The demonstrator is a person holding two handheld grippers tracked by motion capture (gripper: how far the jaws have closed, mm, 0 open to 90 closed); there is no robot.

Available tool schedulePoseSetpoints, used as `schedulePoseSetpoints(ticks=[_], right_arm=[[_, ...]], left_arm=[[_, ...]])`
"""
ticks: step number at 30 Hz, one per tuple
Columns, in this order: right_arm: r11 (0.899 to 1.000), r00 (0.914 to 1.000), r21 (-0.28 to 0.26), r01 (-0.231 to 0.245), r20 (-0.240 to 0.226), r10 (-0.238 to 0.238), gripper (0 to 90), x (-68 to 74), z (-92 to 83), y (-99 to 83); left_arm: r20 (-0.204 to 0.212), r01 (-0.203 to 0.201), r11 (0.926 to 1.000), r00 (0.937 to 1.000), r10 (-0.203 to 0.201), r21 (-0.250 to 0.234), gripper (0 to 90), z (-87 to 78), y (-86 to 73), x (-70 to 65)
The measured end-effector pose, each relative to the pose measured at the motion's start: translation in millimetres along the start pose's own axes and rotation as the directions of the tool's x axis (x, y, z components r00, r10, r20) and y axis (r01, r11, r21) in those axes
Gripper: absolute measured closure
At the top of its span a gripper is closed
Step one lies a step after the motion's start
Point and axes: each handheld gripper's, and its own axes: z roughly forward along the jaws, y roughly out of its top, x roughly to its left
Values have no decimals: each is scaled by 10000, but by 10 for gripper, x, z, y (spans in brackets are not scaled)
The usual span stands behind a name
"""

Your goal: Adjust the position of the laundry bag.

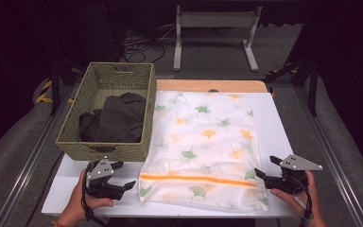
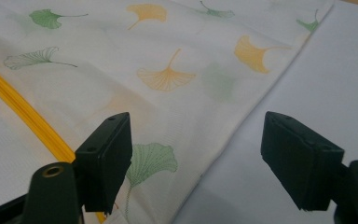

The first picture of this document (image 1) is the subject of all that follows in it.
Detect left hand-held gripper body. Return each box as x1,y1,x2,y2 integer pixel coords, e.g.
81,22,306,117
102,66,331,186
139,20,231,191
84,156,127,201

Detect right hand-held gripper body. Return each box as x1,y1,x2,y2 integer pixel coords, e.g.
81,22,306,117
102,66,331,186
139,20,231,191
264,154,324,195

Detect green woven basket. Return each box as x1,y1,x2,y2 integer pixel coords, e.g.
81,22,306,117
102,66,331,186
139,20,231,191
55,61,158,163

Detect dark grey garment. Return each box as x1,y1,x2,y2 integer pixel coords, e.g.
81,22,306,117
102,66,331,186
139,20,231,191
78,92,147,144

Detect leaf print mesh laundry bag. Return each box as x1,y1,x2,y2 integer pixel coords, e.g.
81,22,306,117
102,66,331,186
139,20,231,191
138,90,269,213

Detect person's left hand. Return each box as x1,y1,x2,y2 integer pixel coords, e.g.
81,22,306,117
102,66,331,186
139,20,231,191
63,169,114,221

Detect person's right hand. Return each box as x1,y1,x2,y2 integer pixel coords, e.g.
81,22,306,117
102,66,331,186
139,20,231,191
269,169,325,222

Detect black metal stand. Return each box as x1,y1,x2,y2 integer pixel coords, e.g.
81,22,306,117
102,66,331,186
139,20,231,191
48,56,86,116
263,56,320,116

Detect yellow black floor tape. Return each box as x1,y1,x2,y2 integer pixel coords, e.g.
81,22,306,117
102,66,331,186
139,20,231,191
266,62,297,98
35,79,75,105

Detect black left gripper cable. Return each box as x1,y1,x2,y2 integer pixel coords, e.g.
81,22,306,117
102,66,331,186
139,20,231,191
80,168,107,227

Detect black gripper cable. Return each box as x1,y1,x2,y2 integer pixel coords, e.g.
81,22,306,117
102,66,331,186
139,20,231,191
291,176,315,227
80,168,107,227

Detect grey metal floor rail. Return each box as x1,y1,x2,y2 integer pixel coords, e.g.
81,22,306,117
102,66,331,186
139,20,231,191
0,84,77,227
292,84,363,227

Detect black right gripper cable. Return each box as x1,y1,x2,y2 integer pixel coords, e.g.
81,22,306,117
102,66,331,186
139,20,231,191
291,176,315,227

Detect black floor cables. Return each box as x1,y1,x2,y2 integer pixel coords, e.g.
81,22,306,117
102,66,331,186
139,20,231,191
119,25,178,64

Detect white metal table frame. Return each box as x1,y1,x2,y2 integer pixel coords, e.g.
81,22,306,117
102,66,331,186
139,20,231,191
173,4,263,73

